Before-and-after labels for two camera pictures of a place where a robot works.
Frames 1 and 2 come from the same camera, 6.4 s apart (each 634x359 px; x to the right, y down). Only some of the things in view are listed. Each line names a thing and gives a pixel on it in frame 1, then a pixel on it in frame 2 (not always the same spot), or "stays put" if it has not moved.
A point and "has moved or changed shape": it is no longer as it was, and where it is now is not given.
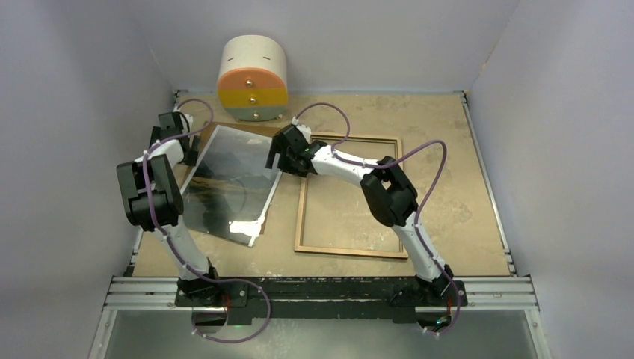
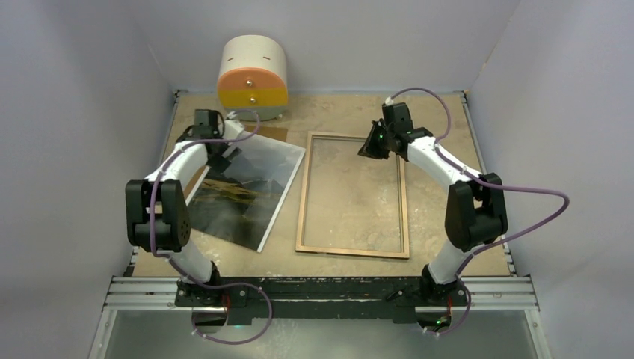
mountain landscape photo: x=229 y=190 has moved or changed shape
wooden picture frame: x=327 y=137 stays put
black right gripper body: x=287 y=164 to x=390 y=133
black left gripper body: x=191 y=155 to x=217 y=163
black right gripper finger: x=274 y=149 to x=376 y=144
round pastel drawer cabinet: x=253 y=80 stays put
